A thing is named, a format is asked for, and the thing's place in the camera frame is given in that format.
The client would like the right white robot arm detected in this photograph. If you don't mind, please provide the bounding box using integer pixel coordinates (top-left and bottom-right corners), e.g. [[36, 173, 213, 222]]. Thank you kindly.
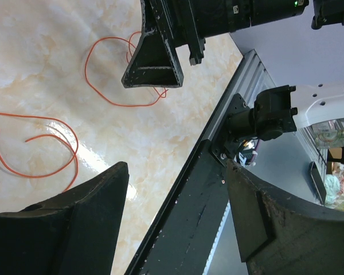
[[122, 1, 329, 157]]

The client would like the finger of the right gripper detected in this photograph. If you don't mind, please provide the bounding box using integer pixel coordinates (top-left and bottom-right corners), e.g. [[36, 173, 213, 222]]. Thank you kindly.
[[122, 28, 184, 88]]

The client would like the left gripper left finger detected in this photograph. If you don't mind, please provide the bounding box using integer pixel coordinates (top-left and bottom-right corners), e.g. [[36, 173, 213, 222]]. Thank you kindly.
[[0, 162, 129, 274]]

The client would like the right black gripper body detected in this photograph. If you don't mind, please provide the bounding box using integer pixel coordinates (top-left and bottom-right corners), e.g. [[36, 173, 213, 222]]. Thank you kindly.
[[140, 0, 236, 66]]

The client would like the grey cable duct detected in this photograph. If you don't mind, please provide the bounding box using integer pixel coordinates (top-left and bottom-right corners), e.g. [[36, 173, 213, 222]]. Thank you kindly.
[[202, 202, 230, 275]]

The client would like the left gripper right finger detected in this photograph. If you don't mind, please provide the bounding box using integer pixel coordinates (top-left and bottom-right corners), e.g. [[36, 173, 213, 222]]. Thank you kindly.
[[226, 160, 344, 274]]

